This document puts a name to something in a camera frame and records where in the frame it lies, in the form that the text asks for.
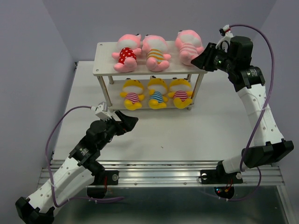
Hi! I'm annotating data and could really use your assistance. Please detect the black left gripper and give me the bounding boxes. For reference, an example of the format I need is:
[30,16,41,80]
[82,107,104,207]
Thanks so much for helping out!
[98,110,138,150]

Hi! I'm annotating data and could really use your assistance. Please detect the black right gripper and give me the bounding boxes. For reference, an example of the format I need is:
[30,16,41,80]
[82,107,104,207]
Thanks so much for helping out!
[190,42,236,74]

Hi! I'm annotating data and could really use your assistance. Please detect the yellow frog toy pink stripes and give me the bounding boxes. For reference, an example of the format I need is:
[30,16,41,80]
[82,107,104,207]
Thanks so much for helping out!
[120,78,145,111]

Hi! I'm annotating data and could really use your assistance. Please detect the yellow frog toy red stripes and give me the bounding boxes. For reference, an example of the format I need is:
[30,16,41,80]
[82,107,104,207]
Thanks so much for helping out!
[168,77,192,109]

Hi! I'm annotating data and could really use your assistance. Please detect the pink frog toy orange stripes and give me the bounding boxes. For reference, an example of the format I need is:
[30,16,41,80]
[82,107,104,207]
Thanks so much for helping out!
[142,35,171,72]

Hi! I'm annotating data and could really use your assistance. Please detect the yellow frog toy blue stripes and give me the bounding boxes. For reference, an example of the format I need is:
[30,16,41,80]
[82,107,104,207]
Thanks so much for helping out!
[147,76,168,109]

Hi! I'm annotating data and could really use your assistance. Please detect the pink frog toy polka dots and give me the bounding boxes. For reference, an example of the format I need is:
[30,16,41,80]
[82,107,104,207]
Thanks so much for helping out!
[112,34,142,73]

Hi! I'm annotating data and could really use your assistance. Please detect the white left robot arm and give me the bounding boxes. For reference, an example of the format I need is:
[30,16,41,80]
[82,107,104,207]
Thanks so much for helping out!
[15,110,138,224]

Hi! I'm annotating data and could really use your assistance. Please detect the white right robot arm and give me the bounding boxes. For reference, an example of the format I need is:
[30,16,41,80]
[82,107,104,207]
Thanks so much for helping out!
[191,36,294,184]

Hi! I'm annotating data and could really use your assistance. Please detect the white two-tier shelf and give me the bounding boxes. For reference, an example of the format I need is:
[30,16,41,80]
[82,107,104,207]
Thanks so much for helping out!
[93,40,209,113]

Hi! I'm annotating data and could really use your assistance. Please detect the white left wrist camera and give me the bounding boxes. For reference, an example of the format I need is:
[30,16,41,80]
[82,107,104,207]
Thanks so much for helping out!
[91,102,113,121]

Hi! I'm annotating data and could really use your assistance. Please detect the aluminium front rail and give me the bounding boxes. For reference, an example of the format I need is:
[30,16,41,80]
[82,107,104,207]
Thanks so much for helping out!
[37,161,284,188]

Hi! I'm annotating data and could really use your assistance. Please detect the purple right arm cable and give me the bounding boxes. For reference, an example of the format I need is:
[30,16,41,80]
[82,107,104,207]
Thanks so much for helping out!
[203,23,275,202]

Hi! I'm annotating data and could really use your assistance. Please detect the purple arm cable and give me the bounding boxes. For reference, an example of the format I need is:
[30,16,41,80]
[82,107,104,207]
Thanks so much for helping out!
[203,23,275,202]
[44,105,125,208]

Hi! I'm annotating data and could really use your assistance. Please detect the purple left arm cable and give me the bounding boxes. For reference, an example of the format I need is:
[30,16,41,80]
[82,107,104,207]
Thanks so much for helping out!
[44,105,125,208]

